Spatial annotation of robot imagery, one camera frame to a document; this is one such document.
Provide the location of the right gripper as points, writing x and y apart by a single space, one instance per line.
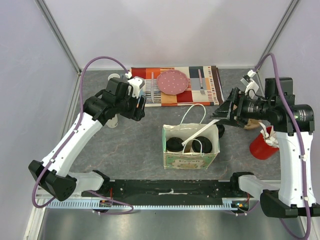
238 107

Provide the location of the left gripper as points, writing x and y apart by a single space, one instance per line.
137 113

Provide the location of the white paper cup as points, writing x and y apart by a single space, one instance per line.
112 123
203 143
175 144

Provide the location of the black coffee cup lid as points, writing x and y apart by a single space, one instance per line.
203 143

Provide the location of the green paper gift bag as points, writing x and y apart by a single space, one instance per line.
198 153

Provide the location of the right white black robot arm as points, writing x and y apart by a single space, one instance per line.
294 125

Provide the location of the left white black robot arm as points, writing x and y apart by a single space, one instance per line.
52 173

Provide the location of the colourful patchwork placemat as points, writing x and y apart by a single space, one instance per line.
211 82

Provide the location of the cardboard cup carrier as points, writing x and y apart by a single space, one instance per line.
252 124

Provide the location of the small grey cup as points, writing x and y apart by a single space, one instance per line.
113 75

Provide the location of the pink dotted plate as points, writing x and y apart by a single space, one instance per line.
172 82

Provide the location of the white wrapped straws bundle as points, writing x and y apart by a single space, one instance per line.
269 135

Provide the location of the red straw holder cup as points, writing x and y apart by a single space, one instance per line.
260 149

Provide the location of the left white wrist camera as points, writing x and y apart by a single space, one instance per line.
136 83

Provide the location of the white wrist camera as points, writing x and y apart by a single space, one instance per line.
249 83
136 83

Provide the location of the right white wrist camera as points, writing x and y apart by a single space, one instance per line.
249 83

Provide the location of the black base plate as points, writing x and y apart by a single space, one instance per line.
121 188

